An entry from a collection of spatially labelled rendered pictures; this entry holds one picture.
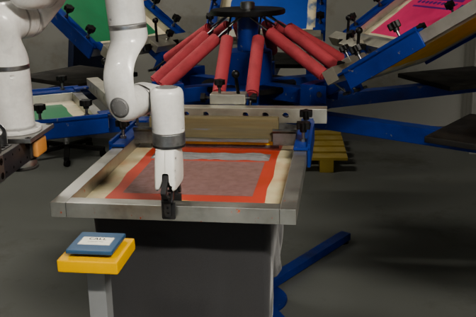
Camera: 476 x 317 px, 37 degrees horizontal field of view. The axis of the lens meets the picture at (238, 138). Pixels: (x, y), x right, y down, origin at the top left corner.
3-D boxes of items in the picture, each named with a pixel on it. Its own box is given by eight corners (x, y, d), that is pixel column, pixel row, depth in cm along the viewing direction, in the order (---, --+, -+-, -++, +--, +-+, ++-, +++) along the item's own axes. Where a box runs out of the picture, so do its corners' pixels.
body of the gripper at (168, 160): (158, 134, 170) (160, 179, 173) (146, 145, 161) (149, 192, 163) (189, 134, 169) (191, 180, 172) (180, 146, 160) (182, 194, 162)
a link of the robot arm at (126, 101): (120, 23, 167) (132, 112, 172) (90, 30, 155) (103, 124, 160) (153, 20, 164) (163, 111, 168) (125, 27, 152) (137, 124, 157)
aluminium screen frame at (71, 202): (296, 225, 164) (296, 209, 163) (51, 216, 172) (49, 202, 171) (311, 137, 239) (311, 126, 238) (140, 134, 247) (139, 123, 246)
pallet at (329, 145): (343, 143, 590) (343, 129, 587) (348, 174, 509) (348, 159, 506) (196, 141, 603) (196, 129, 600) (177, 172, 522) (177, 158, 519)
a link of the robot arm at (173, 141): (158, 126, 170) (159, 137, 171) (148, 135, 161) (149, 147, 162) (189, 126, 169) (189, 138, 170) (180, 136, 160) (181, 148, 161)
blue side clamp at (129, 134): (125, 163, 218) (124, 141, 216) (110, 163, 219) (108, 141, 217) (151, 138, 247) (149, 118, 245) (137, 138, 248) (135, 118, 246)
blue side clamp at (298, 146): (310, 168, 210) (310, 144, 209) (293, 167, 211) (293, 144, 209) (314, 141, 239) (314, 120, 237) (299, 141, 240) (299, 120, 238)
